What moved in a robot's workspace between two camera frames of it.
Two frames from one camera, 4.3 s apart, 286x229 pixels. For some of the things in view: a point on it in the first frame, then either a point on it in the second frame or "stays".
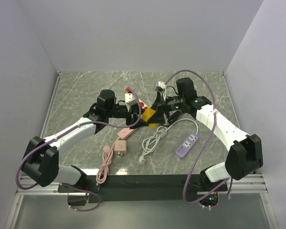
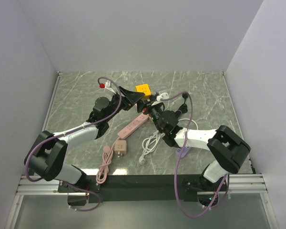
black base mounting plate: (183, 188) stays
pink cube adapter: (120, 147) stays
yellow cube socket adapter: (148, 114) -> (145, 88)
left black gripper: (132, 109) -> (130, 98)
